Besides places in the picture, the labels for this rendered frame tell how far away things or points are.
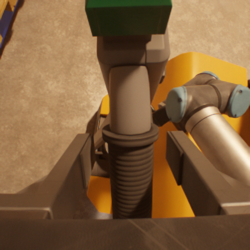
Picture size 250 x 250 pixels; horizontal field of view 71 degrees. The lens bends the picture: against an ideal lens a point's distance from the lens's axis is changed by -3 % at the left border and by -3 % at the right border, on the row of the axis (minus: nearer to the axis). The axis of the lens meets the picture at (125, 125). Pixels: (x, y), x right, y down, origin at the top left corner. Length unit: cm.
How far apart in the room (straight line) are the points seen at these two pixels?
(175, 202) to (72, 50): 148
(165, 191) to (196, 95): 42
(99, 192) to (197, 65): 86
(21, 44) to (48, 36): 24
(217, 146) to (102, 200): 87
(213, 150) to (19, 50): 167
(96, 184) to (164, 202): 52
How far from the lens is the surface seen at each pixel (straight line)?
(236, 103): 55
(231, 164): 39
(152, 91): 16
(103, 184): 114
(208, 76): 66
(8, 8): 165
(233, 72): 98
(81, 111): 153
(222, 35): 267
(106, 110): 121
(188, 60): 87
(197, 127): 43
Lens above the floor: 147
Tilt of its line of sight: 71 degrees down
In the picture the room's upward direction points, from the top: 52 degrees clockwise
